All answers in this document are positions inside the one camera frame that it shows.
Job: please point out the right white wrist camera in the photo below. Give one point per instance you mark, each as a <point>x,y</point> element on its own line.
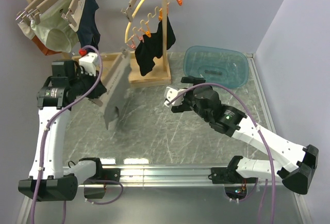
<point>170,93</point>

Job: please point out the grey and cream underwear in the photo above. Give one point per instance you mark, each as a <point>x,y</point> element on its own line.
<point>116,82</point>

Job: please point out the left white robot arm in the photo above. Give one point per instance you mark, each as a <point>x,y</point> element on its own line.
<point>69,83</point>

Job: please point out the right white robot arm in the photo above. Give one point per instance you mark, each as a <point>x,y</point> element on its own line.
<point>289,163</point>

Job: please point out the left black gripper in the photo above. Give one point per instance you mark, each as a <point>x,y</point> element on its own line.
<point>97,91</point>

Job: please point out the orange underwear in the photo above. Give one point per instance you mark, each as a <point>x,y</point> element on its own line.
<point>42,47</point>

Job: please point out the wooden drying rack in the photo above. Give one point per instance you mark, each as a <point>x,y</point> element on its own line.
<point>160,75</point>

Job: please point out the black underwear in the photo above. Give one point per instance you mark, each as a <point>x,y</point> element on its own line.
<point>147,50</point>

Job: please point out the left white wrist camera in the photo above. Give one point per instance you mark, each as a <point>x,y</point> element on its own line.
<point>88,62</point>

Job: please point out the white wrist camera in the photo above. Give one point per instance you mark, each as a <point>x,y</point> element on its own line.
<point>170,93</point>
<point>88,62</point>

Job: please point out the blue plastic basin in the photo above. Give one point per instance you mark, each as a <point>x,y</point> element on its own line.
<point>225,67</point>

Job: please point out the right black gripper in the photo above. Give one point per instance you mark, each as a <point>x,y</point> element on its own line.
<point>183,107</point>

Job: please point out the light green underwear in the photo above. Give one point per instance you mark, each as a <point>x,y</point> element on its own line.
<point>54,31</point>

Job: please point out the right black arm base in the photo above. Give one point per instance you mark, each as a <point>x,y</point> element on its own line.
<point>236,187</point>

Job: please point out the navy blue underwear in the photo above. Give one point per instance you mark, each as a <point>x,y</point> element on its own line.
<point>88,33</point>

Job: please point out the aluminium mounting rail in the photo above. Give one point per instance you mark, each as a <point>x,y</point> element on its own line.
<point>162,194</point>

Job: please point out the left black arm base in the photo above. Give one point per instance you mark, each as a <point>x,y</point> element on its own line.
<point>108,176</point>

